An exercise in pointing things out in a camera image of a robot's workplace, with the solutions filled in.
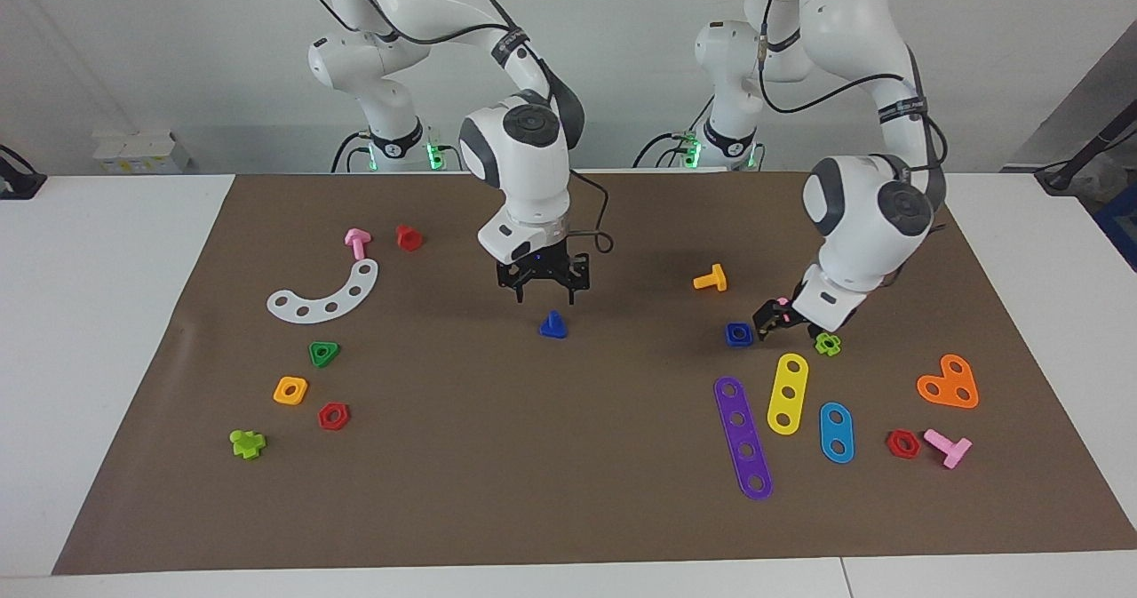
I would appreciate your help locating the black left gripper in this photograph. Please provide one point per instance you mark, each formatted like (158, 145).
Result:
(789, 318)

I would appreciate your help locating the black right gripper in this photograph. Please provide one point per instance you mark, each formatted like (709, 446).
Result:
(544, 271)

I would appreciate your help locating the blue square plastic nut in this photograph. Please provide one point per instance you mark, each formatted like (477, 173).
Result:
(748, 339)

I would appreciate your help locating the blue plastic screw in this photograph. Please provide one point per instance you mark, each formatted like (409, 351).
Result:
(552, 329)

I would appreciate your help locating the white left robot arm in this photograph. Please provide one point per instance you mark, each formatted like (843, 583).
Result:
(866, 225)

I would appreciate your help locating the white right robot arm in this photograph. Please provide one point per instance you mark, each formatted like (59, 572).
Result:
(524, 163)

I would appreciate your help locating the yellow three-hole plate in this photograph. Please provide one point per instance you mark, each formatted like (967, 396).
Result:
(789, 381)

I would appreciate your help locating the lime flower plastic nut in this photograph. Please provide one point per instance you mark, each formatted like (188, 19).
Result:
(831, 346)

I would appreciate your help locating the orange plastic screw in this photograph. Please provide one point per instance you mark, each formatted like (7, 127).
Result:
(713, 280)

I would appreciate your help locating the purple four-hole plate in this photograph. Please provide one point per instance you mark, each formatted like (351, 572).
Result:
(742, 434)

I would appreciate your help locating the blue two-hole plate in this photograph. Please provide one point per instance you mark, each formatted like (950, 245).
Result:
(836, 433)

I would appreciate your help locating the red plastic screw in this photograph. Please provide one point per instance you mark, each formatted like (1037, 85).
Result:
(409, 239)

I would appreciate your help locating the brown table mat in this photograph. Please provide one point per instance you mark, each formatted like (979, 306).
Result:
(568, 456)

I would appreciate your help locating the red hexagon plastic nut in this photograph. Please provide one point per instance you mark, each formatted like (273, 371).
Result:
(344, 416)
(891, 444)

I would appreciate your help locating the orange heart-shaped plate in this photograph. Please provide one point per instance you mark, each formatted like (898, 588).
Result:
(949, 383)

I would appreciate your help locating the small pink plastic screw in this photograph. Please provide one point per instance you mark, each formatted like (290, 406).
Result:
(358, 243)

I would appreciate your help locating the white curved perforated plate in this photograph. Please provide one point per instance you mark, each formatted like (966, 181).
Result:
(342, 299)

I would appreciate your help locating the large pink plastic screw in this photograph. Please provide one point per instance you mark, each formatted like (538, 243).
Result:
(943, 442)

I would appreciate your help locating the green triangle plastic nut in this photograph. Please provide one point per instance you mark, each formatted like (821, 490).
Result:
(332, 348)

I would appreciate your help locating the orange square plastic nut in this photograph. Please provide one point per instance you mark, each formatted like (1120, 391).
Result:
(301, 385)

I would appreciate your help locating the lime green plastic screw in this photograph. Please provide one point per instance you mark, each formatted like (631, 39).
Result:
(246, 444)

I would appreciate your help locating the black stand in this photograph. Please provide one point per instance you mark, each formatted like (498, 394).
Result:
(1079, 158)

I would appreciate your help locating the blue crate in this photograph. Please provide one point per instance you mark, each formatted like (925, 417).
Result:
(1121, 225)

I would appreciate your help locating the white cardboard box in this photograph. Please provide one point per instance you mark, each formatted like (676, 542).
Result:
(138, 154)

